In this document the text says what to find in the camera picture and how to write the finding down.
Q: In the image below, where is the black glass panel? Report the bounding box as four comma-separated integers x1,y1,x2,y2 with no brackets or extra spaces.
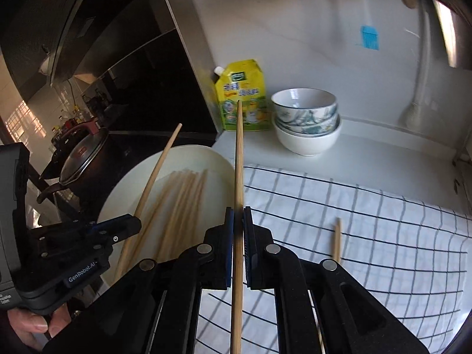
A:
74,0,218,137

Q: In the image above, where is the bundle of wooden chopsticks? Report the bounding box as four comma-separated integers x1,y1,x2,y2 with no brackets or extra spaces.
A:
155,169,209,262

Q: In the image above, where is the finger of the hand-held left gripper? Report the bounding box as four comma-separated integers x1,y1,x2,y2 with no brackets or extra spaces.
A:
40,228,141,261
73,213,143,231

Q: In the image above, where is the yellow seasoning pouch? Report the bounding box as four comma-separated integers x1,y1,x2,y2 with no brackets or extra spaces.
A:
214,59,271,132

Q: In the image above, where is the steel range hood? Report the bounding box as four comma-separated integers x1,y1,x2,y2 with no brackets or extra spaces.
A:
0,0,111,100

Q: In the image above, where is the single wooden chopstick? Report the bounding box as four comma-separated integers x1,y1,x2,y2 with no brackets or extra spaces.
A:
333,217,343,265
230,99,245,354
112,123,183,283

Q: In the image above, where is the white oval plastic container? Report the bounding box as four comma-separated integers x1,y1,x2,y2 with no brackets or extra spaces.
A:
96,145,245,288

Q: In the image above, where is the plain white bowl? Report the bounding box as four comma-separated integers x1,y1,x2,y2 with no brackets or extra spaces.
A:
273,118,342,156

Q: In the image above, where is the black pot with lid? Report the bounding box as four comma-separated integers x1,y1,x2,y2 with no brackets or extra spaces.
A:
37,127,111,207

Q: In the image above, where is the floral patterned bowl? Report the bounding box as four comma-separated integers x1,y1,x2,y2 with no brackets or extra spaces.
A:
273,112,340,133
271,88,338,120

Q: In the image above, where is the white dish brush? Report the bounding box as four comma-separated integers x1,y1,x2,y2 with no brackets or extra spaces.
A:
400,7,432,126

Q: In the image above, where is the white black-checked cloth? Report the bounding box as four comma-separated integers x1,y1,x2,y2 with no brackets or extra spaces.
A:
192,162,466,354

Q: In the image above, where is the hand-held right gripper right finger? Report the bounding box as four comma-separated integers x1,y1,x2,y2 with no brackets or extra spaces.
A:
243,206,425,354

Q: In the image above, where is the person's left hand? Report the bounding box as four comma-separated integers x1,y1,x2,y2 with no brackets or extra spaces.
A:
6,300,72,353

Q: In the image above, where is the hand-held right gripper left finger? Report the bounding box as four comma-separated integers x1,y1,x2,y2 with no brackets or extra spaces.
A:
43,207,235,354

